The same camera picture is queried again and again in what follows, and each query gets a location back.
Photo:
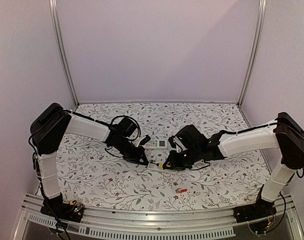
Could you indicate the plain white remote control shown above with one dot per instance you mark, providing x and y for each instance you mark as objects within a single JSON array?
[{"x": 161, "y": 170}]

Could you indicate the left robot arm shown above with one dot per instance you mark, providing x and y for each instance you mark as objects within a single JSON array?
[{"x": 55, "y": 123}]

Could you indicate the white remote with screen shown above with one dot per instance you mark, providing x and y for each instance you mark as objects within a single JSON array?
[{"x": 155, "y": 144}]

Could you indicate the left aluminium frame post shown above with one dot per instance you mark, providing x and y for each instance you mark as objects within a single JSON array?
[{"x": 53, "y": 7}]

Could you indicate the floral patterned table mat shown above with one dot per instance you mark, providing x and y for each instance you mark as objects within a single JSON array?
[{"x": 95, "y": 175}]

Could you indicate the aluminium frame post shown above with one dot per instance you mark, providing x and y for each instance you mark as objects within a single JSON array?
[
  {"x": 262, "y": 4},
  {"x": 53, "y": 7}
]

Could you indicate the right aluminium frame post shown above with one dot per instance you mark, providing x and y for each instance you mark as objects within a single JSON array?
[{"x": 262, "y": 4}]

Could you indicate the red AA battery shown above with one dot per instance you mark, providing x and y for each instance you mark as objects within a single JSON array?
[{"x": 181, "y": 191}]

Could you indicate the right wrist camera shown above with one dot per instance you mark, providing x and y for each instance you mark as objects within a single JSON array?
[{"x": 174, "y": 145}]

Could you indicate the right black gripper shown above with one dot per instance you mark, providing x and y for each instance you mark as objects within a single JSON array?
[{"x": 173, "y": 162}]

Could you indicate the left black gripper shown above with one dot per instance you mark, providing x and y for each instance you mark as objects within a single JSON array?
[{"x": 135, "y": 158}]

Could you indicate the yellow handled screwdriver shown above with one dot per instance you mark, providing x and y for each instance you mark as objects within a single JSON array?
[{"x": 161, "y": 165}]

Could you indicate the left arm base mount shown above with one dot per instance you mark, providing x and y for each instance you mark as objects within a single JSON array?
[{"x": 63, "y": 211}]

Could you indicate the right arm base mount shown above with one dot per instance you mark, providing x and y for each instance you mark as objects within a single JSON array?
[{"x": 259, "y": 217}]

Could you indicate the front aluminium rail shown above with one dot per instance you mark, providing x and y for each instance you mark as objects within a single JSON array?
[{"x": 113, "y": 224}]

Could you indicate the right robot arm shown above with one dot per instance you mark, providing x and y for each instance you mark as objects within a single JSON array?
[{"x": 283, "y": 133}]

